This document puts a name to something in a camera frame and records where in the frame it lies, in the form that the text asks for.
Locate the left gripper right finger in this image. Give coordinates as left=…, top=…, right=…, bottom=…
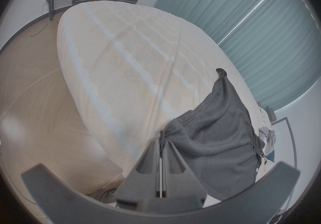
left=161, top=139, right=208, bottom=207

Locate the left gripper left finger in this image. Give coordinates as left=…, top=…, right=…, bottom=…
left=115, top=136, right=161, bottom=208

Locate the black T-shirt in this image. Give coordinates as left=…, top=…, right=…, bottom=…
left=163, top=68, right=266, bottom=201

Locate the pile of clothes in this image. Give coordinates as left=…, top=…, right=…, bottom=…
left=258, top=126, right=276, bottom=162

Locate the bed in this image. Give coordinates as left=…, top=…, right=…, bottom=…
left=57, top=2, right=299, bottom=202

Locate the white printed pillow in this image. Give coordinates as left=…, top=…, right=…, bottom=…
left=258, top=106, right=271, bottom=127

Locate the grey bedside table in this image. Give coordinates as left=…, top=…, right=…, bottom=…
left=257, top=101, right=277, bottom=121

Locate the black cable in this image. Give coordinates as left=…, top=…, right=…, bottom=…
left=30, top=0, right=54, bottom=38

